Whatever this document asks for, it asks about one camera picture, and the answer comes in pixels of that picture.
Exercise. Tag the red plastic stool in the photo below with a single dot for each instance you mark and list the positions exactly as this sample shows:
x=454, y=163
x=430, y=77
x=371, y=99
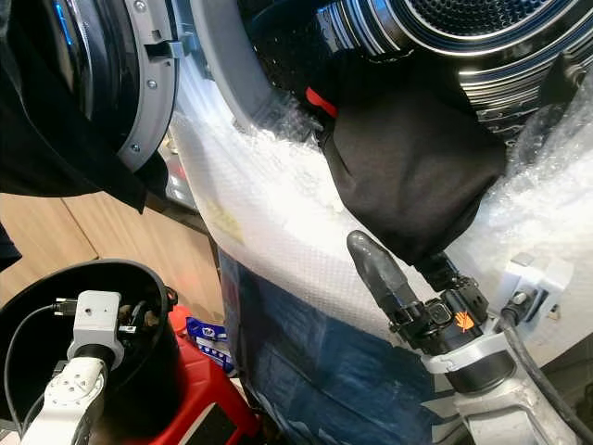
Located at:
x=204, y=389

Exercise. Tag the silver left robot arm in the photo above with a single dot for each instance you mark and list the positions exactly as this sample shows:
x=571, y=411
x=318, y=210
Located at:
x=69, y=399

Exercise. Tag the blue printed packaging sheet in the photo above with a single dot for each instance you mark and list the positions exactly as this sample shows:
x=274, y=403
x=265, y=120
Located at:
x=315, y=362

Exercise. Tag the black garment with red collar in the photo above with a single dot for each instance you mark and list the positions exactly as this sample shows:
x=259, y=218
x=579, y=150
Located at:
x=408, y=158

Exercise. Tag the yellow label sticker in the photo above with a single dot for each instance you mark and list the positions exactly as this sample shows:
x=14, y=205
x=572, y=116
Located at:
x=224, y=222

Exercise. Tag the black round plastic bucket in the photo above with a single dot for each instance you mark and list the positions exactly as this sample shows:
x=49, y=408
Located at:
x=46, y=338

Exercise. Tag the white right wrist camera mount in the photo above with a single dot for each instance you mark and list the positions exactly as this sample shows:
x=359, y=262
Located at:
x=533, y=278

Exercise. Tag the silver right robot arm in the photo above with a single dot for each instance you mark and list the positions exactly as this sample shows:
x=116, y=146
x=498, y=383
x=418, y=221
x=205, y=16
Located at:
x=510, y=408

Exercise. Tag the grey round washer door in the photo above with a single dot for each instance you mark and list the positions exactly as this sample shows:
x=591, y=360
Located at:
x=157, y=83

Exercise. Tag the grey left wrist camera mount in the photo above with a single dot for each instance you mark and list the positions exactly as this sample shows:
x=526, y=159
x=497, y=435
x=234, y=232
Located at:
x=94, y=315

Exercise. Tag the grey rubber door gasket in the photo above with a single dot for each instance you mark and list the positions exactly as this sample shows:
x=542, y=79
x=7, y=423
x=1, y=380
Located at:
x=222, y=65

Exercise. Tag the chrome washer drum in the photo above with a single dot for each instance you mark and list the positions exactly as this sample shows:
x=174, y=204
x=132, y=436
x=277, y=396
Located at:
x=473, y=19

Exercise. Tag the blue and white packet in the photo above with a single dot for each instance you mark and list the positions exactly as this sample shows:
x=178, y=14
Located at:
x=208, y=336

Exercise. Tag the black hanging cloth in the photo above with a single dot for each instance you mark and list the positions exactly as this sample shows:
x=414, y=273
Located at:
x=46, y=93

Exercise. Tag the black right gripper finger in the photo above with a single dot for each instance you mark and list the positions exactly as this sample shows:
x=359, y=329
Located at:
x=439, y=272
x=382, y=273

